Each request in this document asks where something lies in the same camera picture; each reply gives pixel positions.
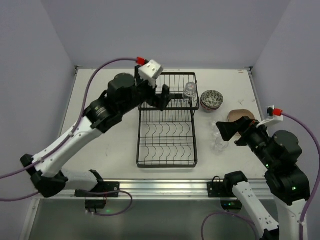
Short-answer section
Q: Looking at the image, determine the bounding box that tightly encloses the aluminium mounting rail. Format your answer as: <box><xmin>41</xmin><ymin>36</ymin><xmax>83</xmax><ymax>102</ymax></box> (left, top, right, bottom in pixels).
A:
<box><xmin>48</xmin><ymin>179</ymin><xmax>274</xmax><ymax>200</ymax></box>

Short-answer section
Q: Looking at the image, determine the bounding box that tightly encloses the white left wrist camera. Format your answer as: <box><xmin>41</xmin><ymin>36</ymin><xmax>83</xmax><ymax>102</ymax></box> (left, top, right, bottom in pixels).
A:
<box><xmin>138</xmin><ymin>59</ymin><xmax>164</xmax><ymax>89</ymax></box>

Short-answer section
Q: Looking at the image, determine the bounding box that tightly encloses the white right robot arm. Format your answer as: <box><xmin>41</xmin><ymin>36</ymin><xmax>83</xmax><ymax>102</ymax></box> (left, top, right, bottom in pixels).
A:
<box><xmin>216</xmin><ymin>116</ymin><xmax>310</xmax><ymax>240</ymax></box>

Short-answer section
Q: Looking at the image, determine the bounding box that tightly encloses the black wire dish rack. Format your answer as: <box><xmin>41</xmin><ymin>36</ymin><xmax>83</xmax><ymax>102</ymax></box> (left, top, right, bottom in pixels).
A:
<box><xmin>136</xmin><ymin>72</ymin><xmax>200</xmax><ymax>169</ymax></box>

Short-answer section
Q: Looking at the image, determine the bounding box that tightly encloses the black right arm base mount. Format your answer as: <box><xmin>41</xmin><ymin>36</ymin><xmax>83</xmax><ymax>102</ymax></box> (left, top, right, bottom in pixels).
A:
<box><xmin>206</xmin><ymin>175</ymin><xmax>243</xmax><ymax>212</ymax></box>

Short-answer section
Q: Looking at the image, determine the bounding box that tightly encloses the clear drinking glass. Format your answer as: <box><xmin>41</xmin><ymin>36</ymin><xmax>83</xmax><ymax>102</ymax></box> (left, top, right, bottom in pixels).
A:
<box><xmin>210</xmin><ymin>121</ymin><xmax>219</xmax><ymax>132</ymax></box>
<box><xmin>182</xmin><ymin>82</ymin><xmax>197</xmax><ymax>100</ymax></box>
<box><xmin>214</xmin><ymin>138</ymin><xmax>229</xmax><ymax>153</ymax></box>
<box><xmin>211</xmin><ymin>131</ymin><xmax>221</xmax><ymax>141</ymax></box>

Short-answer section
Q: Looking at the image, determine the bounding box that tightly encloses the brown textured bowl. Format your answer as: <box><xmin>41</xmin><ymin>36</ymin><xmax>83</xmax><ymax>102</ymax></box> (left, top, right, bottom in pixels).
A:
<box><xmin>227</xmin><ymin>109</ymin><xmax>256</xmax><ymax>123</ymax></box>

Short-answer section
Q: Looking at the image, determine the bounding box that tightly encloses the black floral patterned bowl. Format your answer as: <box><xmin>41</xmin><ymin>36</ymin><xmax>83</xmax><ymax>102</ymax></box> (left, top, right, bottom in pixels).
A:
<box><xmin>200</xmin><ymin>90</ymin><xmax>224</xmax><ymax>108</ymax></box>

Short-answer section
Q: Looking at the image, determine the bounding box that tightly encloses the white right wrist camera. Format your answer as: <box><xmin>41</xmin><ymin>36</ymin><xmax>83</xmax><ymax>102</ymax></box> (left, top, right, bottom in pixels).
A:
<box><xmin>256</xmin><ymin>105</ymin><xmax>283</xmax><ymax>128</ymax></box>

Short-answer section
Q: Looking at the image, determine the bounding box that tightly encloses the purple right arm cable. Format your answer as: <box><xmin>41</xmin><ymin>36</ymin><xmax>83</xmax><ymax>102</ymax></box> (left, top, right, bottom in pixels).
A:
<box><xmin>201</xmin><ymin>108</ymin><xmax>320</xmax><ymax>240</ymax></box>

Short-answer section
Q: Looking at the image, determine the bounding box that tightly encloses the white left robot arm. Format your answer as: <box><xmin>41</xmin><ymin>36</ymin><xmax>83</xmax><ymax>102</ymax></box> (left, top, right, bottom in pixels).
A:
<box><xmin>20</xmin><ymin>61</ymin><xmax>173</xmax><ymax>198</ymax></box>

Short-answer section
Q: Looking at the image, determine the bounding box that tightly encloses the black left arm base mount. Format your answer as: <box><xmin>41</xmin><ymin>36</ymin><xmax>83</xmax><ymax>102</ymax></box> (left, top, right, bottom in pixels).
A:
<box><xmin>74</xmin><ymin>181</ymin><xmax>120</xmax><ymax>213</ymax></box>

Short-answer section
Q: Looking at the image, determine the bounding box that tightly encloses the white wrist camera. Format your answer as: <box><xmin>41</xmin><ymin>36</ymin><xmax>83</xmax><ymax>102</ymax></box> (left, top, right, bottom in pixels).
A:
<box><xmin>256</xmin><ymin>105</ymin><xmax>283</xmax><ymax>128</ymax></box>
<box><xmin>138</xmin><ymin>59</ymin><xmax>164</xmax><ymax>89</ymax></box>

